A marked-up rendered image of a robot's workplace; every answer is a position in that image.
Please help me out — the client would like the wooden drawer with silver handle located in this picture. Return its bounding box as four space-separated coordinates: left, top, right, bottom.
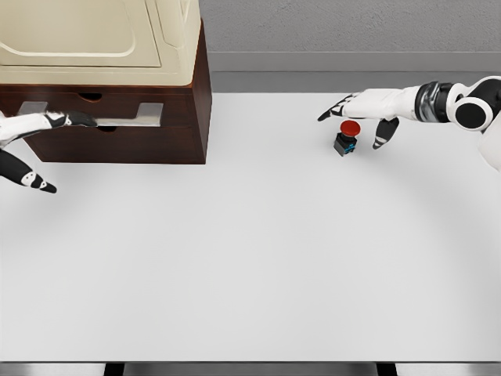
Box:
0 91 193 128

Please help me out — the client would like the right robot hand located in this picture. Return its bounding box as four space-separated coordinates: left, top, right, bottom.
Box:
317 89 408 150

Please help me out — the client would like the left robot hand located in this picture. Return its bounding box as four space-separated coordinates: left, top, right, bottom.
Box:
0 110 98 195

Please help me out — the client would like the red button switch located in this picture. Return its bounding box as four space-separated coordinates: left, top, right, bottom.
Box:
333 120 362 157

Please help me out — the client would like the plain brown wooden drawer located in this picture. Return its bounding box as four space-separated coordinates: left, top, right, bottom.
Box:
26 125 205 162

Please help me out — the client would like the beige appliance with door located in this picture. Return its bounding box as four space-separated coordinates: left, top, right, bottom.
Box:
0 0 203 89

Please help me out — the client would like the brown wooden cabinet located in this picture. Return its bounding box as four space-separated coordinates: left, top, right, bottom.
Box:
0 17 213 165

